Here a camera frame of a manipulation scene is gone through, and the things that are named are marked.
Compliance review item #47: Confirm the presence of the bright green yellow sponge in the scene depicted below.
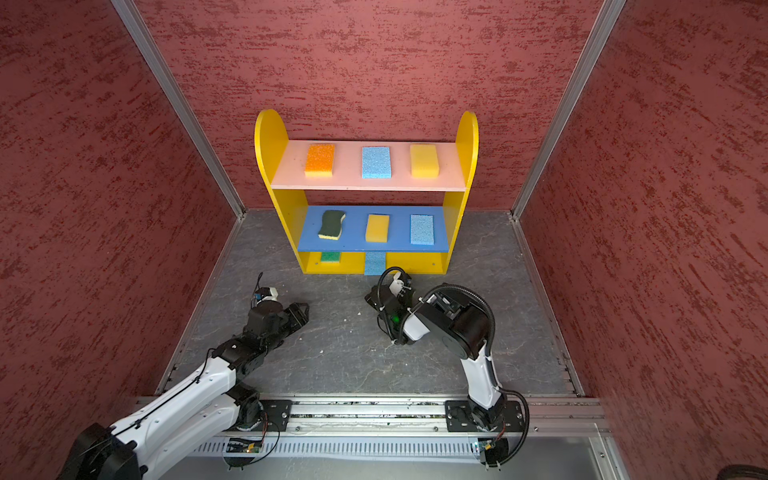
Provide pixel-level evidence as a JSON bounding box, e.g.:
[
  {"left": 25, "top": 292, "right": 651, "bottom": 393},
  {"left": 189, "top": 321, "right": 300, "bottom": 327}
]
[{"left": 320, "top": 252, "right": 341, "bottom": 264}]

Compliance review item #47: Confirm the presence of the perforated metal vent strip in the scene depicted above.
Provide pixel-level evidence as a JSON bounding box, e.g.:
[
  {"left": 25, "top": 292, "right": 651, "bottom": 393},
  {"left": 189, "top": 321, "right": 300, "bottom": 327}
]
[{"left": 190, "top": 437, "right": 480, "bottom": 462}]

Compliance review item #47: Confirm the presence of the blue sponge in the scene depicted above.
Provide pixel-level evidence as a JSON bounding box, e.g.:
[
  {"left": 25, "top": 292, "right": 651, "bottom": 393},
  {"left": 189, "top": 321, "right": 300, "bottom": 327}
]
[
  {"left": 361, "top": 146, "right": 392, "bottom": 179},
  {"left": 410, "top": 214, "right": 435, "bottom": 246},
  {"left": 364, "top": 251, "right": 387, "bottom": 277}
]

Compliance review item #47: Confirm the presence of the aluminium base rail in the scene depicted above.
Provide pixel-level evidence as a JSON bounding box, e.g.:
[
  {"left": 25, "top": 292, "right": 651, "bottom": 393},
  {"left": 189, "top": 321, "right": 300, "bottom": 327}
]
[{"left": 264, "top": 394, "right": 612, "bottom": 437}]

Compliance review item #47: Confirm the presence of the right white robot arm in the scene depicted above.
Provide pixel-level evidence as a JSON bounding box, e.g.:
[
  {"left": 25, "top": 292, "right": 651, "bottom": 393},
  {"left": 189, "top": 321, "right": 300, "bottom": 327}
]
[{"left": 364, "top": 280, "right": 506, "bottom": 431}]

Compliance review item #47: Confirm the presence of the orange sponge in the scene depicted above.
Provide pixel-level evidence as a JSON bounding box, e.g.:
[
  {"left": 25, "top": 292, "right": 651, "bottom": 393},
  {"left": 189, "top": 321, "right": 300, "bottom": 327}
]
[{"left": 304, "top": 144, "right": 335, "bottom": 178}]

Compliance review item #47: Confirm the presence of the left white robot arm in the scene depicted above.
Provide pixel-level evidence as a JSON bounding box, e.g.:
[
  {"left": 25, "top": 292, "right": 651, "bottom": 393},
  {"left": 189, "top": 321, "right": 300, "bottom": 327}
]
[{"left": 58, "top": 296, "right": 310, "bottom": 479}]

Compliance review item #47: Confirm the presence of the yellow wooden two-tier shelf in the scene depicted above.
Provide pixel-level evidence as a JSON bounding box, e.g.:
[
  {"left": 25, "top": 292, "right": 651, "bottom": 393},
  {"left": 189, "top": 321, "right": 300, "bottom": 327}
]
[{"left": 254, "top": 109, "right": 479, "bottom": 275}]

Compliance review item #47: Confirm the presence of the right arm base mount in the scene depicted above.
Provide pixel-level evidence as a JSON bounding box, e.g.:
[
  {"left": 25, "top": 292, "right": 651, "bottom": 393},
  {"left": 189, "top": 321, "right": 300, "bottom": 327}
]
[{"left": 444, "top": 398, "right": 525, "bottom": 433}]

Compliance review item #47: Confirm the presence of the aluminium corner post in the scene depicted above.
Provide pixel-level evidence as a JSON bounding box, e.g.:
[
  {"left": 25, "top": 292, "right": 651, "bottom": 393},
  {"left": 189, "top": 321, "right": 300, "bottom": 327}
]
[
  {"left": 110, "top": 0, "right": 247, "bottom": 222},
  {"left": 511, "top": 0, "right": 626, "bottom": 222}
]

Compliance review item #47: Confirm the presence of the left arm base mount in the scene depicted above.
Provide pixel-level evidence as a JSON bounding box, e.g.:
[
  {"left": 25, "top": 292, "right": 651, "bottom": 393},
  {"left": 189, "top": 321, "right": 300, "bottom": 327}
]
[{"left": 234, "top": 399, "right": 293, "bottom": 432}]

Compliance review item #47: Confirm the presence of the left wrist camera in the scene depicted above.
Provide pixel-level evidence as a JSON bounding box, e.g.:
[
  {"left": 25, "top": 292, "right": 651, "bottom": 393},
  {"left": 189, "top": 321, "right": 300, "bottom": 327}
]
[{"left": 251, "top": 286, "right": 278, "bottom": 308}]

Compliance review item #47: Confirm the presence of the left aluminium corner post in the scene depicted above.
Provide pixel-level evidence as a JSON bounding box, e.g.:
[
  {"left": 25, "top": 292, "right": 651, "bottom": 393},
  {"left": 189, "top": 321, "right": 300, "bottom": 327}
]
[{"left": 110, "top": 0, "right": 247, "bottom": 222}]

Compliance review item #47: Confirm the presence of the right aluminium corner post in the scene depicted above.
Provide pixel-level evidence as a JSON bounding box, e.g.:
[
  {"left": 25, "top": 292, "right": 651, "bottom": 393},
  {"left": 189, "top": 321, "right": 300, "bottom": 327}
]
[{"left": 511, "top": 0, "right": 626, "bottom": 222}]

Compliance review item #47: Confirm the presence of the yellow sponge front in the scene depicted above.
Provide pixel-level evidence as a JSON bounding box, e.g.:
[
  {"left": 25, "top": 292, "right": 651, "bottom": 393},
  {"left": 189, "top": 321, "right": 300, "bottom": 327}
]
[{"left": 365, "top": 214, "right": 390, "bottom": 243}]

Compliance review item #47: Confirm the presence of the dark green wavy sponge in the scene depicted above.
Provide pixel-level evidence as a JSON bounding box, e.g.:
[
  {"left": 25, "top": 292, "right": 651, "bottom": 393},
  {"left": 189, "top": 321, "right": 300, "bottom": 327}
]
[{"left": 317, "top": 210, "right": 346, "bottom": 240}]

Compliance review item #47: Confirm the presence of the thin black left cable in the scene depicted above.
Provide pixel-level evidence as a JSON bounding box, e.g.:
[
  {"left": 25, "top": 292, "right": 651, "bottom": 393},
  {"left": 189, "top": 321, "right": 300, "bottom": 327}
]
[{"left": 56, "top": 272, "right": 265, "bottom": 480}]

